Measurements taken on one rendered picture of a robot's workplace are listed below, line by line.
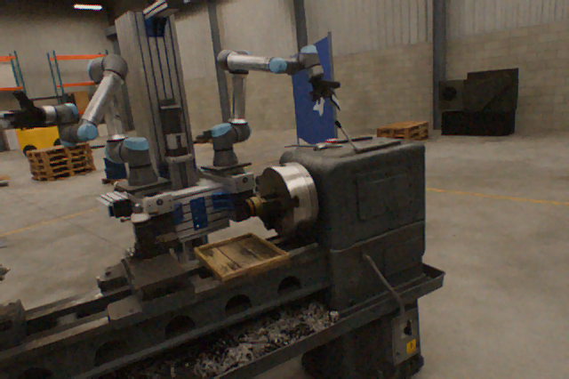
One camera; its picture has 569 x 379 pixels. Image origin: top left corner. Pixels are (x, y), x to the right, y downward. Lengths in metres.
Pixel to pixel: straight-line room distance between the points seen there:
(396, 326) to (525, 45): 9.97
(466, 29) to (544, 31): 1.80
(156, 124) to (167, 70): 0.30
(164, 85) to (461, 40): 10.26
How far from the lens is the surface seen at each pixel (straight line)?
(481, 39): 11.79
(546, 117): 11.46
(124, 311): 1.45
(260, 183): 1.75
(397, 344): 2.14
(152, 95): 2.31
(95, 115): 1.98
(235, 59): 2.17
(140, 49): 2.33
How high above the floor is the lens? 1.56
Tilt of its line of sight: 15 degrees down
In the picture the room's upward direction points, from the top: 6 degrees counter-clockwise
